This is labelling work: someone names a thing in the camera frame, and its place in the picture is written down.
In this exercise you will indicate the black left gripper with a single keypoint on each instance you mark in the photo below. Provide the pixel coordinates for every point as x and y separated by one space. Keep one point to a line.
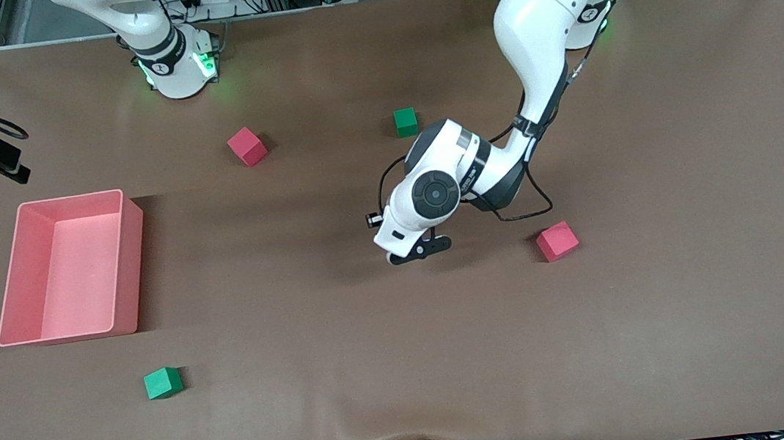
373 215

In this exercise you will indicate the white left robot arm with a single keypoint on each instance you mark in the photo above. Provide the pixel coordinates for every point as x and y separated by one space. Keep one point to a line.
538 11

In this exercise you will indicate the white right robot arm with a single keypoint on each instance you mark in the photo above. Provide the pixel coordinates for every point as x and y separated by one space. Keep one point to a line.
172 68

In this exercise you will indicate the green foam cube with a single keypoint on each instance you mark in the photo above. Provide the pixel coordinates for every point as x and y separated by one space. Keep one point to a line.
406 122
163 383

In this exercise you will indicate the brown table mat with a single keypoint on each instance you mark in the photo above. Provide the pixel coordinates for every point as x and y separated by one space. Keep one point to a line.
408 358

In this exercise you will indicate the pink plastic bin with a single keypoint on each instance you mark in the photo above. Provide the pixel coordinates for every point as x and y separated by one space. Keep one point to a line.
72 264

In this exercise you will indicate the red foam cube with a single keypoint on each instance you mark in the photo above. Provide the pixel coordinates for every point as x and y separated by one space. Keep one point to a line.
558 242
247 146

